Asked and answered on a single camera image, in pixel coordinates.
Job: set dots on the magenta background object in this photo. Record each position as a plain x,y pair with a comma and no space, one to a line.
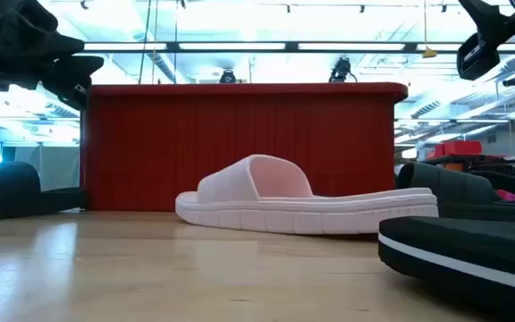
508,196

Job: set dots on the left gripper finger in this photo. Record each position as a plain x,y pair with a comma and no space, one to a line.
72,71
54,45

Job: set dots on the black padded slide sandal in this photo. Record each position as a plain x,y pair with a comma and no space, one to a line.
445,188
7,192

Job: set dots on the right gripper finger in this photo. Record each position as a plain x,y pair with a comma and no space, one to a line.
490,20
478,58

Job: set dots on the red storage bins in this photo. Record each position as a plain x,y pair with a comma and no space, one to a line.
458,149

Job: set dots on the black overhead frame bar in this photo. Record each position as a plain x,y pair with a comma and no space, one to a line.
291,46

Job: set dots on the pale pink slide sandal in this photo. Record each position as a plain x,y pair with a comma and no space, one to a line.
306,214

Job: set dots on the yellow hanging tag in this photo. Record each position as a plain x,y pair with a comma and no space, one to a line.
429,53

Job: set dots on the black flip flop sandal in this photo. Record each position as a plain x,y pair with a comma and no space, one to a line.
463,250

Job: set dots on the red plastic bin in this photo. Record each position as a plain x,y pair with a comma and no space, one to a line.
150,147

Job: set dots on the black background device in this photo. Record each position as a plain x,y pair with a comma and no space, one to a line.
341,69
227,77

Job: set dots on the black ceiling camera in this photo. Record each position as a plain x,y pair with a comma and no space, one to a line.
513,81

